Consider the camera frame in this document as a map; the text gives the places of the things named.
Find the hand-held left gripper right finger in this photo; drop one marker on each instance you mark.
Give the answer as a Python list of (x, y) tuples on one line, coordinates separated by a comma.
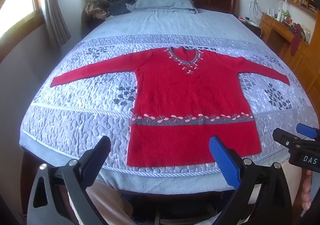
[(222, 160)]

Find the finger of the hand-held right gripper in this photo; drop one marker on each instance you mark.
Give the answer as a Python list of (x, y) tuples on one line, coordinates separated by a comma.
[(306, 130), (285, 138)]

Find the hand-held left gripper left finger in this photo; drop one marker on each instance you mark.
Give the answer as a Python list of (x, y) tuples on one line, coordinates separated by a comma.
[(103, 148)]

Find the red knitted sweater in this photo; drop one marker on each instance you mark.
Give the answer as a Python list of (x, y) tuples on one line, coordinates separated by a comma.
[(187, 90)]

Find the dark blue clothes pile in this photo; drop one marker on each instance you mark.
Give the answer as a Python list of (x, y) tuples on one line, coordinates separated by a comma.
[(120, 6)]

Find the person's right hand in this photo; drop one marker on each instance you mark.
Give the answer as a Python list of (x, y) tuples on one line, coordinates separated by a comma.
[(306, 190)]

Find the person's beige trouser leg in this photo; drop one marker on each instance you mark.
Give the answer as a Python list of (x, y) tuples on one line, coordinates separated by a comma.
[(107, 202)]

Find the wooden desk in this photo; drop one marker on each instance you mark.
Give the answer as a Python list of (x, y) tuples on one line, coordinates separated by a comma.
[(287, 45)]

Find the dark red cloth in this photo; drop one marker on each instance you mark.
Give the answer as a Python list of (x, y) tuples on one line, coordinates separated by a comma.
[(296, 40)]

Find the dark wooden nightstand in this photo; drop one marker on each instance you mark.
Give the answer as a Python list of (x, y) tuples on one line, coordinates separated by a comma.
[(250, 27)]

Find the white bottle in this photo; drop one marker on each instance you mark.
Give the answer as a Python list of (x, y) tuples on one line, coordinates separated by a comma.
[(279, 15)]

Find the grey curtain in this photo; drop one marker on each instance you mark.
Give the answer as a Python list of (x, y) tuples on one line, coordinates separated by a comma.
[(53, 5)]

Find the light blue pillow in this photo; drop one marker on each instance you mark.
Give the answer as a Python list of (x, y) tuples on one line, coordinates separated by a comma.
[(162, 2)]

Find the wooden framed window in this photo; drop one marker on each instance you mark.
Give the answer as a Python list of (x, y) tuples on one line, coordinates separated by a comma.
[(17, 5)]

